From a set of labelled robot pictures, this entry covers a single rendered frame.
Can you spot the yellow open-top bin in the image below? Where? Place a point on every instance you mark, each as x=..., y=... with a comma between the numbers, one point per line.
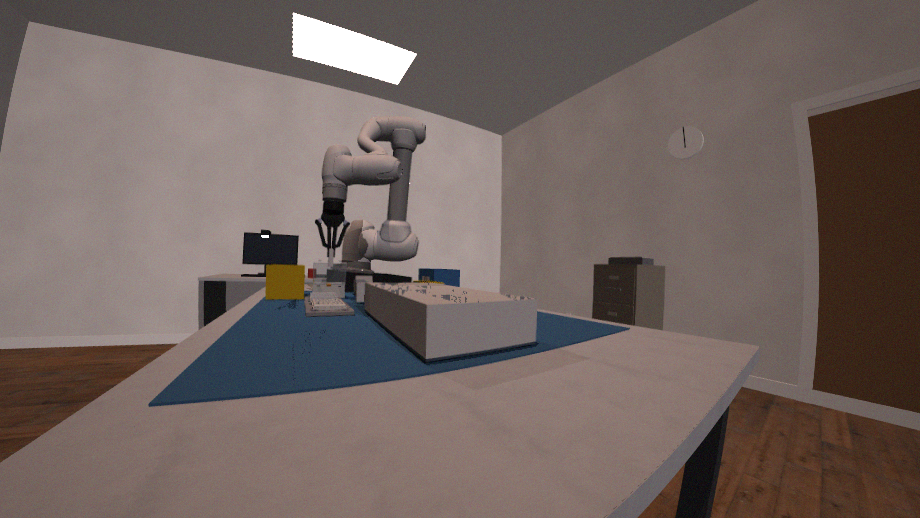
x=285, y=281

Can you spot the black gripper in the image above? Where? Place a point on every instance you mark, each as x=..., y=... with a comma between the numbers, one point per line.
x=332, y=216

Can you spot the dark blue bench mat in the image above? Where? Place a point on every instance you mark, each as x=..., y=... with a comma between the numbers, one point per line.
x=274, y=349

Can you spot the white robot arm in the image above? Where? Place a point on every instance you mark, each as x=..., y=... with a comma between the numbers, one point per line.
x=394, y=242

